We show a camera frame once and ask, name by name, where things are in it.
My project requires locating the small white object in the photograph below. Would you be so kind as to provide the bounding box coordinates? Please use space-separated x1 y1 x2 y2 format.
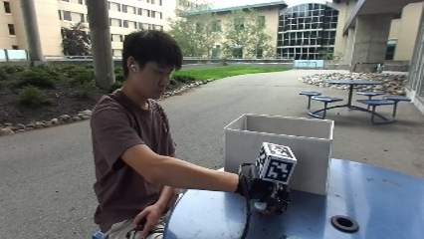
253 200 269 213

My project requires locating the white marker cube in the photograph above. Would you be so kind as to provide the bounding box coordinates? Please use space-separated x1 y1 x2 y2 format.
254 141 298 185

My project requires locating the white open box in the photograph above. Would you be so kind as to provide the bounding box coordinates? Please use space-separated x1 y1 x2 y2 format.
222 113 335 196

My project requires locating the the person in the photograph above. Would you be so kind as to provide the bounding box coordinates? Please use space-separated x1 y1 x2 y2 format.
91 29 249 239

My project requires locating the stone border row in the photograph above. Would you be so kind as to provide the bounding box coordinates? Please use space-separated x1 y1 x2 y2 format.
0 79 214 136

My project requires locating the blue round picnic table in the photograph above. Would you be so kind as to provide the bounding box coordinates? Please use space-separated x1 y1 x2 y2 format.
298 79 414 125

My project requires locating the green lawn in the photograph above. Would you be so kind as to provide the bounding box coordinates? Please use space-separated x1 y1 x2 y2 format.
172 64 292 83

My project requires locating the bed of grey rocks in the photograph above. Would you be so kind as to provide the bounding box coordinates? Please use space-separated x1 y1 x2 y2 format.
298 72 408 96

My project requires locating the metal railing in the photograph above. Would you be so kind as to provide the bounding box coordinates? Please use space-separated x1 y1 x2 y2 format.
351 62 385 74

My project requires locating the green shrub bed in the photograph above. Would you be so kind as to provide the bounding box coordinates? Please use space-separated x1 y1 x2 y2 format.
0 63 198 109

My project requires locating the green leafy tree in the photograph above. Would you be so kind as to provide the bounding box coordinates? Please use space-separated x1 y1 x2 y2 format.
169 0 222 58
221 9 276 60

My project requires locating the glass front building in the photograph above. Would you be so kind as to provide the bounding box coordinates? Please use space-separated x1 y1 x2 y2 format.
277 3 341 61

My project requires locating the grey concrete building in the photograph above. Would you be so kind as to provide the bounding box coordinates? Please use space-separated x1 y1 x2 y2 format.
334 0 424 114

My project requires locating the thick grey pole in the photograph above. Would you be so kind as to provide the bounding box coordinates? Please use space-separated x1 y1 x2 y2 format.
86 0 117 90

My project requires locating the dark small tree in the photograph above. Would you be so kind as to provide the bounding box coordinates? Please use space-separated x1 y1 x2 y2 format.
60 22 93 56

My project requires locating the beige building with windows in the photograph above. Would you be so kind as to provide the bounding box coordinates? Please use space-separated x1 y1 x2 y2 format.
0 0 179 60

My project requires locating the black glove cable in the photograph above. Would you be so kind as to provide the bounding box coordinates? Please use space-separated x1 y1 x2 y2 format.
240 198 254 239

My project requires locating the black table hole ring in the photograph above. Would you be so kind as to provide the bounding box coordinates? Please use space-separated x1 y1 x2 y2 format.
330 214 361 233

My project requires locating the low concrete wall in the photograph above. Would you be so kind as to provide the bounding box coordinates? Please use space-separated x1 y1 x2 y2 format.
44 55 296 70

